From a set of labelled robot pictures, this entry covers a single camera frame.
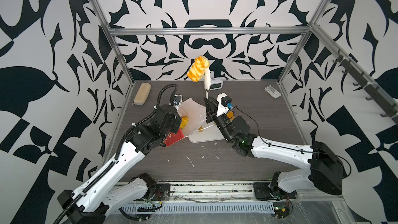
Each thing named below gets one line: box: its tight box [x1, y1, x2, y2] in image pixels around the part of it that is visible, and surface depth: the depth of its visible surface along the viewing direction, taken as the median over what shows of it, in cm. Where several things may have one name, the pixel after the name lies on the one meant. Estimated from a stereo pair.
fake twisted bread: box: [186, 54, 210, 82], surface depth 61 cm
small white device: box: [264, 84, 282, 100], surface depth 116 cm
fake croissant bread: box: [180, 115, 189, 130], surface depth 94 cm
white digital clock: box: [209, 78, 224, 91], surface depth 114 cm
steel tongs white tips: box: [203, 67, 211, 100], surface depth 63 cm
